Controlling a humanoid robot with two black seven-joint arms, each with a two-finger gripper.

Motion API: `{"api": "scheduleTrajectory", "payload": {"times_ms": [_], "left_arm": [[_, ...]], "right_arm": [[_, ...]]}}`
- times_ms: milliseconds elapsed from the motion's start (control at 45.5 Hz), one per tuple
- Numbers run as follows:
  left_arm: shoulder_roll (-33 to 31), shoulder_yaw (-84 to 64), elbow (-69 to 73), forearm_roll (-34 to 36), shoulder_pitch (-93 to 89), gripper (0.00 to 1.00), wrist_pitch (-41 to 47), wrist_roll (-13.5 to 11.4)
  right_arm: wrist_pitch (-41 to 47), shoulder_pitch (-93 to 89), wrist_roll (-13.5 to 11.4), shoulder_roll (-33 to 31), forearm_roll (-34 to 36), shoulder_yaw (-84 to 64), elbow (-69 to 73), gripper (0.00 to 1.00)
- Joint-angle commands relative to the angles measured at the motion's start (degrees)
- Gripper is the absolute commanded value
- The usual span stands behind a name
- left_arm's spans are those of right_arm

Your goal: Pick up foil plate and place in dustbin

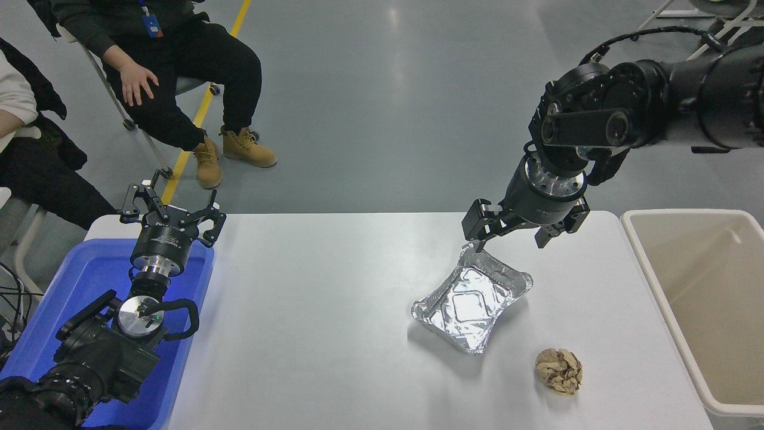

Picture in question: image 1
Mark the seated person's right hand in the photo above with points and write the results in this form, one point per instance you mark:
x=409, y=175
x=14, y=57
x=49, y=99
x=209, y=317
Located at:
x=138, y=80

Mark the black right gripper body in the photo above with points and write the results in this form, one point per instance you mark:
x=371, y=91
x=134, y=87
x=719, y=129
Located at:
x=543, y=209

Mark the seated person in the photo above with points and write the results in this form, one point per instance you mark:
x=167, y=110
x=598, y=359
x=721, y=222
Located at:
x=197, y=60

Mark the crumpled tan paper ball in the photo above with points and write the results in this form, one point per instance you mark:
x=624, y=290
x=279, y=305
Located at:
x=559, y=371

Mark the white wheeled chair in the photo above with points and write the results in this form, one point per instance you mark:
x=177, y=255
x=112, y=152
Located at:
x=653, y=15

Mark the blue ID badge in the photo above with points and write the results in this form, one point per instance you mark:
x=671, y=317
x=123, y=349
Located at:
x=153, y=27

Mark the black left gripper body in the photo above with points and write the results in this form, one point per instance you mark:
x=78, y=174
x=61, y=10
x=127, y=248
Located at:
x=164, y=242

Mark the white tubular chair frame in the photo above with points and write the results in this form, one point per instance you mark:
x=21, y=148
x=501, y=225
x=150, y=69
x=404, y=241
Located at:
x=28, y=233

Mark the silver foil tray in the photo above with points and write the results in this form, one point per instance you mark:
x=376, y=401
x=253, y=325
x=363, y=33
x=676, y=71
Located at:
x=471, y=298

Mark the large pale bin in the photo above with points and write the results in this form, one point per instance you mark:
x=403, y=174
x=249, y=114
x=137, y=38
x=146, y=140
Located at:
x=716, y=298

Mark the blue plastic tray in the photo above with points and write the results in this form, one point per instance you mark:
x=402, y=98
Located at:
x=77, y=280

